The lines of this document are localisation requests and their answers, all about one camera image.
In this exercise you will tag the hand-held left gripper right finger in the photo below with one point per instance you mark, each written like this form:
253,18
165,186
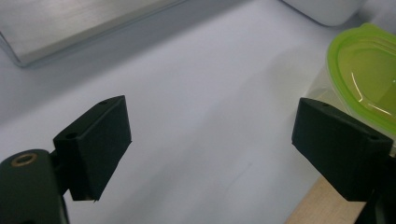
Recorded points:
339,149

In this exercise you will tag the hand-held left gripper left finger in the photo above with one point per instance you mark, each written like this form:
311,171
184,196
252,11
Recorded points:
93,149

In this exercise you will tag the yellow-green plastic bowl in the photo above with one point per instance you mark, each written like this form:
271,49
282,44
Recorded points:
367,68

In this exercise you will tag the white lidded container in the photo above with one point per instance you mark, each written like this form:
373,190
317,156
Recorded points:
327,11

